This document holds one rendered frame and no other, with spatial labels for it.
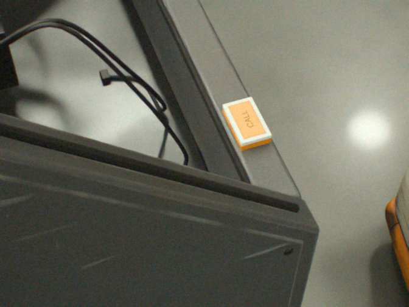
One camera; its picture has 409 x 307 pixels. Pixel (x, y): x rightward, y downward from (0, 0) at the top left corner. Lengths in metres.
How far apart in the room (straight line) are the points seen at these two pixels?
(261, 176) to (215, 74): 0.13
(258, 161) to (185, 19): 0.20
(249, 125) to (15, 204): 0.29
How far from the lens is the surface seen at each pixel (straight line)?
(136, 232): 0.55
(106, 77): 0.92
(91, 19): 1.01
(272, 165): 0.70
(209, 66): 0.78
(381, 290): 1.74
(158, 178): 0.53
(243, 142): 0.70
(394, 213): 1.71
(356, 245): 1.79
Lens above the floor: 1.51
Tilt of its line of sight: 53 degrees down
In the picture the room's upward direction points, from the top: 1 degrees clockwise
